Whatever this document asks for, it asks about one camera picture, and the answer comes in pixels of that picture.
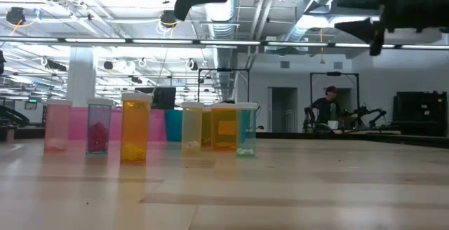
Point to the large orange pill bottle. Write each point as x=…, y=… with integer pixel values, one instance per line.
x=224, y=118

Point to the pale yellow pill bottle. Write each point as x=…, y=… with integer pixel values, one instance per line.
x=192, y=128

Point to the teal pill bottle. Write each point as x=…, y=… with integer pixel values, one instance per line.
x=247, y=132

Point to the small orange pill bottle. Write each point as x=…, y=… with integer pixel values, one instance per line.
x=136, y=128

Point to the purple bottle red pills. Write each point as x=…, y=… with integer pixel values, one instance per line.
x=99, y=132

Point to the pink pill bottle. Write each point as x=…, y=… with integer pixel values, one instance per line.
x=58, y=125

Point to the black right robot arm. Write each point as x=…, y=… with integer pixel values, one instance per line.
x=435, y=5

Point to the background black robot arm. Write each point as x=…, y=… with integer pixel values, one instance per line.
x=308, y=118
x=365, y=112

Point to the blue plastic bin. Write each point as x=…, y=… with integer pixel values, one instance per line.
x=173, y=125

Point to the pink plastic bin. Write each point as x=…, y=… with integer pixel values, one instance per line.
x=158, y=125

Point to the long LED light bar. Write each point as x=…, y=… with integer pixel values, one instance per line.
x=161, y=41

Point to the person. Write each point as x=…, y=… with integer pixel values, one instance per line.
x=324, y=109

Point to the black equipment cabinet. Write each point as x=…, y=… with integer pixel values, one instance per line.
x=419, y=112

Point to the black background monitor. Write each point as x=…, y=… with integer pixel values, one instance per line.
x=161, y=98

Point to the white building column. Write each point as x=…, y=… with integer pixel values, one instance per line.
x=80, y=75

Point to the green exit sign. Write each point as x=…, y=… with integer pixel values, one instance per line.
x=32, y=100

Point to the black metal gantry frame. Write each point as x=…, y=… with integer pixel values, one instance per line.
x=333, y=73

